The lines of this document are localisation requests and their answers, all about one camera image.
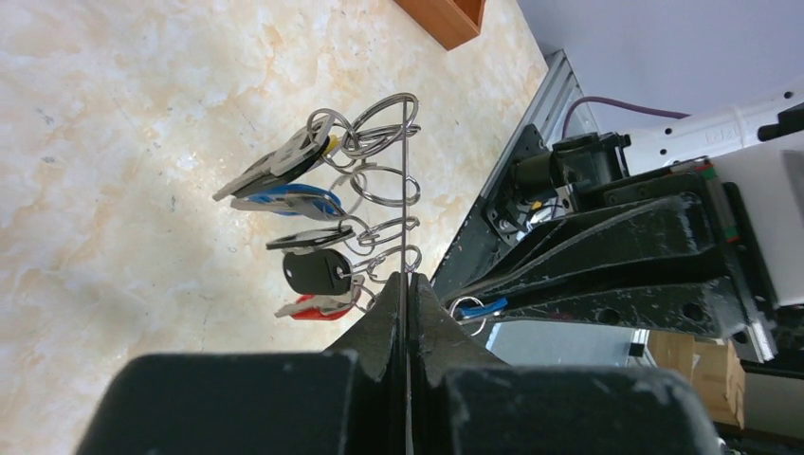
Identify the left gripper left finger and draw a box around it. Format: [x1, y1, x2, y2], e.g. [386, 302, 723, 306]
[77, 273, 406, 454]

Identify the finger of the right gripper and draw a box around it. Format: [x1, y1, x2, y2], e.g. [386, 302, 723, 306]
[489, 279, 777, 363]
[448, 169, 763, 313]

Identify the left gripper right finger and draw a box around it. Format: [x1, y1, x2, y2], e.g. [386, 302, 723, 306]
[411, 274, 721, 454]

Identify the small blue tag with ring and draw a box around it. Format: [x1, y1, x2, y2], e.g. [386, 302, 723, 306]
[448, 296, 508, 337]

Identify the metal key holder plate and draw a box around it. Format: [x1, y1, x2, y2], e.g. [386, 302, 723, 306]
[398, 94, 419, 454]

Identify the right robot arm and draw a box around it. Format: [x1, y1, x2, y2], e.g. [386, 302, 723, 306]
[435, 82, 803, 363]

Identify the red key tag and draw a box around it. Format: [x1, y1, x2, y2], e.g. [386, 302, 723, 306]
[274, 292, 360, 321]

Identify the black key tag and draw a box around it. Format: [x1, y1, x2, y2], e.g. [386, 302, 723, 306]
[265, 226, 355, 296]

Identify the blue key tag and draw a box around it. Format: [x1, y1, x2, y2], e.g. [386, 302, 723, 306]
[230, 184, 348, 221]

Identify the silver key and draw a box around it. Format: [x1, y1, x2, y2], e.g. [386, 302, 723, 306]
[212, 116, 334, 201]

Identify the yellow key tag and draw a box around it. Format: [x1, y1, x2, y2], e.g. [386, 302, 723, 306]
[323, 135, 340, 156]

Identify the orange compartment tray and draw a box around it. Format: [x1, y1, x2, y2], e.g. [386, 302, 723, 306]
[395, 0, 486, 51]

